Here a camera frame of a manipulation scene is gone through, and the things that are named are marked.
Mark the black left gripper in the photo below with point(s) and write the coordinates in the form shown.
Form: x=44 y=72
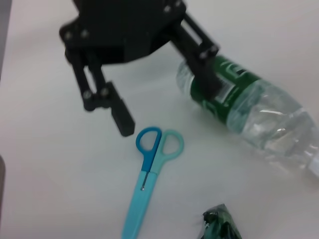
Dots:
x=124 y=30

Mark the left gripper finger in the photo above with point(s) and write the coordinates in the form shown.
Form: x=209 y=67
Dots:
x=202 y=69
x=117 y=109

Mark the clear green-label water bottle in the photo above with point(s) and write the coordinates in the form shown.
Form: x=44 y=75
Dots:
x=261 y=112

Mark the blue teal scissors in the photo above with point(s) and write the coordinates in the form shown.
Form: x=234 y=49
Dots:
x=139 y=204

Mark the green plastic wrapper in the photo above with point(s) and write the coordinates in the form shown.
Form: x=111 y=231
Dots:
x=219 y=224

